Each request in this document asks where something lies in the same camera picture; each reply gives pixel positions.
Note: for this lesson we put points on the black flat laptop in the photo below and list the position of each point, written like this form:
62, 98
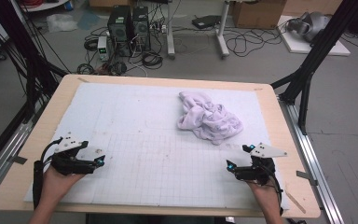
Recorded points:
206, 21

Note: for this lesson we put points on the white floor board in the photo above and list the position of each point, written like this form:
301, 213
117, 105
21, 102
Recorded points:
295, 43

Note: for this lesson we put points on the teal plastic sheet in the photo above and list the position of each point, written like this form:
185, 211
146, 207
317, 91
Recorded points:
88, 20

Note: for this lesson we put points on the person's right hand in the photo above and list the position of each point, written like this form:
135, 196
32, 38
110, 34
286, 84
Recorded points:
267, 194

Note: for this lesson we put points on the grey tape piece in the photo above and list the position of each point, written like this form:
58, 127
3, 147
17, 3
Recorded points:
18, 160
306, 177

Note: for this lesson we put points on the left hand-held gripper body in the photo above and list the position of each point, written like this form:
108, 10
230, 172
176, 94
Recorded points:
68, 163

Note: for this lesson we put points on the clear plastic bag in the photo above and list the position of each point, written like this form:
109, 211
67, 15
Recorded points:
61, 23

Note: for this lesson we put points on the white power strip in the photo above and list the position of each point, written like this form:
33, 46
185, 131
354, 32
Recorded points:
160, 28

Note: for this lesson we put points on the white desk leg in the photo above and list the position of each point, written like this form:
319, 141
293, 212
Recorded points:
222, 34
170, 31

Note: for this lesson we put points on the lavender printed towel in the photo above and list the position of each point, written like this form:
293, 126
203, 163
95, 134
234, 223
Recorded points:
209, 119

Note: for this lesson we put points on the white power supply box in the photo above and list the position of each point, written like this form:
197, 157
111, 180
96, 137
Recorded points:
103, 48

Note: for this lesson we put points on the black metal frame post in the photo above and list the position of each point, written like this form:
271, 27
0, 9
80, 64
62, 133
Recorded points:
28, 62
317, 56

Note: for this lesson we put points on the aluminium rail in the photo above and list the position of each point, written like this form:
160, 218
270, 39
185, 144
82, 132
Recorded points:
9, 146
313, 168

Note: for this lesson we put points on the white foam mat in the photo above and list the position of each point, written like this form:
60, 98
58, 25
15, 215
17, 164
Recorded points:
143, 124

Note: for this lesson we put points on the thin wooden stick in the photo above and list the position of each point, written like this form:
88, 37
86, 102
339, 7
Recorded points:
295, 201

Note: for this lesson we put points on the large cardboard box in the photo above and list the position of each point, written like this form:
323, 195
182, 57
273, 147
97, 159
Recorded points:
258, 14

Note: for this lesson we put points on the wide black computer tower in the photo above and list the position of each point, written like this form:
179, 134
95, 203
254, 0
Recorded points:
119, 29

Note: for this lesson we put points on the person's left hand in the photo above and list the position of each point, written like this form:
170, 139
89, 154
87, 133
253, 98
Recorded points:
54, 185

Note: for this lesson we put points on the narrow black computer tower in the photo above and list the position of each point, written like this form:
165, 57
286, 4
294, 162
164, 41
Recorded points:
141, 28

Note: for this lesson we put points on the grey headset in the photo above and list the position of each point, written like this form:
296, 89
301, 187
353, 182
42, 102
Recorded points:
309, 26

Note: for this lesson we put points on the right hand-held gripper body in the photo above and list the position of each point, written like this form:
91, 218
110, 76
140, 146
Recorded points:
261, 172

